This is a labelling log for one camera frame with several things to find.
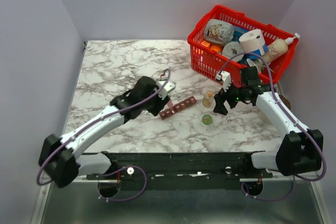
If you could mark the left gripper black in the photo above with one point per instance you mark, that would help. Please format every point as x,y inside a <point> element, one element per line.
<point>161,104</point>

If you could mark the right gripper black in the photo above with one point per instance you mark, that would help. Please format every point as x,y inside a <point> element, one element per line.
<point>220,98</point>

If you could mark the green bottle cap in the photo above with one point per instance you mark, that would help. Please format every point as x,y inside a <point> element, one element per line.
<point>207,119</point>

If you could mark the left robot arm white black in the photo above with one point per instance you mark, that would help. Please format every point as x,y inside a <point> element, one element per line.
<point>63,158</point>

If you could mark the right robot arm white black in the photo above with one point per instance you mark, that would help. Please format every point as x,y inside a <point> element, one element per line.
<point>300,149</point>

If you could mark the clear pill bottle orange label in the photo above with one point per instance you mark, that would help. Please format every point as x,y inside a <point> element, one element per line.
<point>208,99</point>

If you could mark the orange fruit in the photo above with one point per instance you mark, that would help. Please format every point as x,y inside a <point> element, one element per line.
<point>216,48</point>

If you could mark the grey wrapped toilet roll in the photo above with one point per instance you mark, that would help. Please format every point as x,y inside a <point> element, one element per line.
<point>233,48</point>

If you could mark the orange box in basket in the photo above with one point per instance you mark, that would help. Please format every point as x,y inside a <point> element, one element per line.
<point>206,44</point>

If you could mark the red plastic shopping basket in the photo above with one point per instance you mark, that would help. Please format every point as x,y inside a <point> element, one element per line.
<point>209,63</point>

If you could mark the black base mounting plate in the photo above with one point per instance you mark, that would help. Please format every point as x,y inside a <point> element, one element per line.
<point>182,171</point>

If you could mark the white toilet paper roll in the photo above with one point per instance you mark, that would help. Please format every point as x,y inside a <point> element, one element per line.
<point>253,41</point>

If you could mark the grey printed snack bag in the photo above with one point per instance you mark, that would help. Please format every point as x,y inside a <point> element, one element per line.
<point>219,32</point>

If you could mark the cream lotion pump bottle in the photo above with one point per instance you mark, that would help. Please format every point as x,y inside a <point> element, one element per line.
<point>278,47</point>

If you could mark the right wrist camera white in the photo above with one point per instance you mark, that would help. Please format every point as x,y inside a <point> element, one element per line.
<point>225,78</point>

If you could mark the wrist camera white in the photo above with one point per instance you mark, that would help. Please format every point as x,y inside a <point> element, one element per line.
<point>225,78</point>
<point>167,86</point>

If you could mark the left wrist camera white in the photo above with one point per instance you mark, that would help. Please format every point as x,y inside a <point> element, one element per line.
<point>167,86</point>

